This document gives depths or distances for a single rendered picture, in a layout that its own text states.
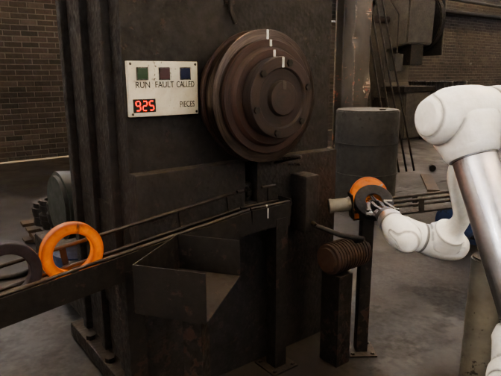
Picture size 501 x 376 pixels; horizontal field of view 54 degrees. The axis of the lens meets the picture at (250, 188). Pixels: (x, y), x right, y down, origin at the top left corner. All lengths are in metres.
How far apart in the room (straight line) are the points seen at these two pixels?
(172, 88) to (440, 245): 1.04
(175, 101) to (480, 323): 1.40
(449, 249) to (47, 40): 6.78
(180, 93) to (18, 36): 6.06
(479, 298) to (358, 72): 4.31
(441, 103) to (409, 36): 8.40
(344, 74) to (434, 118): 5.07
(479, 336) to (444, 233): 0.56
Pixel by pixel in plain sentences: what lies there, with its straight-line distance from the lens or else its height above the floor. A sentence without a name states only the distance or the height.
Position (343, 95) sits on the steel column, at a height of 0.94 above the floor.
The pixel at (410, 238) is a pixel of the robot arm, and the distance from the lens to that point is 1.66.
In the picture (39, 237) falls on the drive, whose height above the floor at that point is 0.24.
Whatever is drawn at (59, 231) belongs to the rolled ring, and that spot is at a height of 0.75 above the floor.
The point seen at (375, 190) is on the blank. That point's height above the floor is 0.74.
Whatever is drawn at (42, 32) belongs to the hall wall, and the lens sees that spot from 7.78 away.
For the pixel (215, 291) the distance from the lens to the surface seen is 1.42.
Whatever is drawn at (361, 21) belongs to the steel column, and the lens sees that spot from 6.07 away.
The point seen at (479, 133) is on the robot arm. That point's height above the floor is 1.07.
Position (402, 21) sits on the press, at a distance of 9.64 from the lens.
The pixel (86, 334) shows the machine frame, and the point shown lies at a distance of 2.40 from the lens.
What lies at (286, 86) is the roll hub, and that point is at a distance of 1.73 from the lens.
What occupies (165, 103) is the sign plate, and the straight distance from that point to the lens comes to 1.72.
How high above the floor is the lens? 1.20
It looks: 13 degrees down
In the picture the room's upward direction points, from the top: straight up
